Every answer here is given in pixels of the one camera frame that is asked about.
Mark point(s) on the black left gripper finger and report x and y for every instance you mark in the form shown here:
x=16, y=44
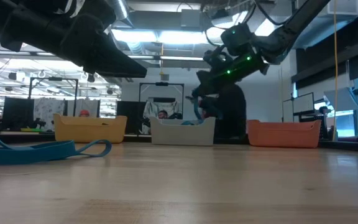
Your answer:
x=120, y=67

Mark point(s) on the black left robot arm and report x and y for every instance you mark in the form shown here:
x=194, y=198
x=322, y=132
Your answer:
x=26, y=25

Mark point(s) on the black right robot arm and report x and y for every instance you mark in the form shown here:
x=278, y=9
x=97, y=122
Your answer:
x=278, y=37

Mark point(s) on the black cabinet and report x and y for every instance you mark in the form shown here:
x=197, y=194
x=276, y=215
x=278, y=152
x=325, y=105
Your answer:
x=228, y=132

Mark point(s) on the white plastic basket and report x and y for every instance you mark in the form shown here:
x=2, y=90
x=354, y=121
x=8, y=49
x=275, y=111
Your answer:
x=182, y=135

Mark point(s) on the white hanging cloth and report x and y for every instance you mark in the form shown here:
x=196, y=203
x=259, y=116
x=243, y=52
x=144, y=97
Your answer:
x=85, y=104
x=154, y=109
x=47, y=112

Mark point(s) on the long ceiling light strip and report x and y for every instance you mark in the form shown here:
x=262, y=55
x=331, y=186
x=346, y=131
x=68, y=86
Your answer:
x=179, y=58

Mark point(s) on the orange plastic basket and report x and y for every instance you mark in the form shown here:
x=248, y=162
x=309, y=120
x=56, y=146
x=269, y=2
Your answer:
x=278, y=135

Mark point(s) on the yellow plastic basket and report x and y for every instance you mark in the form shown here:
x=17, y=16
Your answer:
x=89, y=132

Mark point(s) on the grey ceiling box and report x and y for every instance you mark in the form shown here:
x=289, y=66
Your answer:
x=190, y=18

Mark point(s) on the black panel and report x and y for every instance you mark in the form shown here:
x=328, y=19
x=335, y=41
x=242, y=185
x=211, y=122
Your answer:
x=19, y=110

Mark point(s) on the bright green object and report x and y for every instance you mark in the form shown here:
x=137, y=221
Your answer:
x=33, y=130

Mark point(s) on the white angled panel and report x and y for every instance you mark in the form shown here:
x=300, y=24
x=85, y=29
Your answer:
x=342, y=99

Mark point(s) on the black gantry frame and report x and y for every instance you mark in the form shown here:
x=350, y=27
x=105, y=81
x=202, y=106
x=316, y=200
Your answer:
x=162, y=83
x=54, y=78

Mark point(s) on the grey wall vent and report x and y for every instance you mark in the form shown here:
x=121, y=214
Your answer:
x=164, y=77

